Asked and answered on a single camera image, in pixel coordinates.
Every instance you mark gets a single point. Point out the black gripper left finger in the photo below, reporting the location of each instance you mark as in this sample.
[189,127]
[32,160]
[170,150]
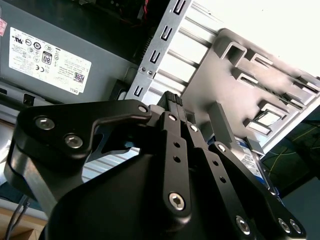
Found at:
[62,120]

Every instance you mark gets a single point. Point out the hard disk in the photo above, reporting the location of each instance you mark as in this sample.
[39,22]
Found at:
[261,170]

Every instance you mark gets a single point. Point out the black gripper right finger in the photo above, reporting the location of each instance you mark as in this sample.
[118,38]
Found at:
[237,180]

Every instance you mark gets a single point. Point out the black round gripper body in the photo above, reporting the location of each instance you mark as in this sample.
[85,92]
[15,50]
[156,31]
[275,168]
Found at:
[112,200]

